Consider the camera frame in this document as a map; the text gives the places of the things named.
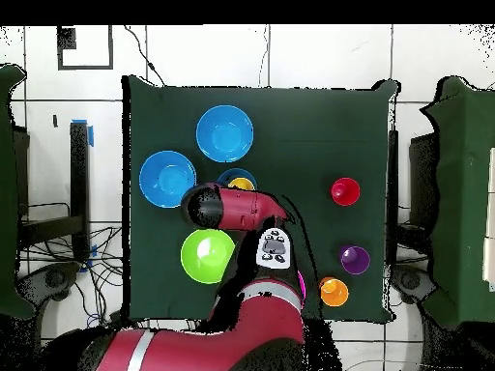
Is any yellow cup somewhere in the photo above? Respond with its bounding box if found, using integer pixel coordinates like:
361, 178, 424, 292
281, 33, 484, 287
226, 176, 256, 191

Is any small blue bowl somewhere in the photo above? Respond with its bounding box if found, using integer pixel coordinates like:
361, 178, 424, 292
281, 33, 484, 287
217, 167, 258, 190

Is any green bowl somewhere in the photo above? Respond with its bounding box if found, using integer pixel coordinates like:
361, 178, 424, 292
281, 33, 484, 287
180, 228, 236, 285

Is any large blue bowl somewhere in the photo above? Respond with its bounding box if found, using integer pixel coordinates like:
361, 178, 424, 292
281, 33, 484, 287
138, 150, 197, 209
195, 104, 255, 163

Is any dark green tablecloth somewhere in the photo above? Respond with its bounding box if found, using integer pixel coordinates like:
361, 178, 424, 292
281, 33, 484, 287
121, 74, 401, 324

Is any red cup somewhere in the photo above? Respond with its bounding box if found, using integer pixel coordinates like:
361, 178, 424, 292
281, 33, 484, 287
330, 177, 362, 207

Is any purple cup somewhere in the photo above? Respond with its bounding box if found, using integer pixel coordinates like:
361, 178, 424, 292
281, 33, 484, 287
338, 244, 371, 276

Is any orange cup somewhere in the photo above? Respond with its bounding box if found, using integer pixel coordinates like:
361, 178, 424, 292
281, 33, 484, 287
319, 276, 350, 308

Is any black stand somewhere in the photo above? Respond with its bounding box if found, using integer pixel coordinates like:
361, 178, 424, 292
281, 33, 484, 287
16, 121, 92, 260

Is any black chair base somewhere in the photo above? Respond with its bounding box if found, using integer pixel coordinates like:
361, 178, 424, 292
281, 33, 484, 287
16, 261, 82, 310
390, 264, 438, 304

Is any green covered side table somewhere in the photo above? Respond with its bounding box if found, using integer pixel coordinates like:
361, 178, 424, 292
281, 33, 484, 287
420, 75, 495, 329
0, 63, 36, 320

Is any tangle of black cables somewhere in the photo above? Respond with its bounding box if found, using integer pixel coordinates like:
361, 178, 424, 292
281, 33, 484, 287
18, 225, 125, 329

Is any thin black floor cable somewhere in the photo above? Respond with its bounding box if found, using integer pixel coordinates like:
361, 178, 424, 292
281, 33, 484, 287
123, 24, 167, 87

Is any black floor frame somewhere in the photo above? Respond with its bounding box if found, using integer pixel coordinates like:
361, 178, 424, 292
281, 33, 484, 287
56, 24, 114, 71

